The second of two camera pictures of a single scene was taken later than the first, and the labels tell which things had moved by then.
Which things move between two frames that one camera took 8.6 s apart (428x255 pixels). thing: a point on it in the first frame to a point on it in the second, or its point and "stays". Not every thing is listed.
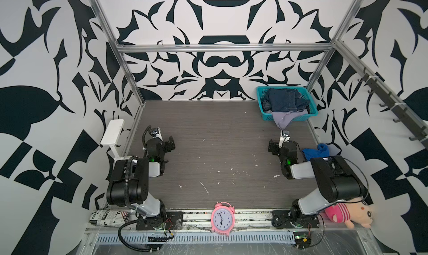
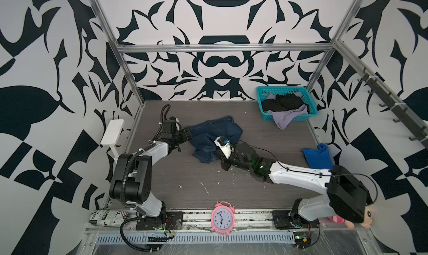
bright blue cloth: (322, 151) stays
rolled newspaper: (109, 218) stays
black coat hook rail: (397, 107) stays
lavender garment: (283, 118) stays
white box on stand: (112, 135) stays
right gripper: (271, 146) to (224, 163)
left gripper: (167, 147) to (186, 136)
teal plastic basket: (267, 116) stays
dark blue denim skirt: (280, 99) to (203, 135)
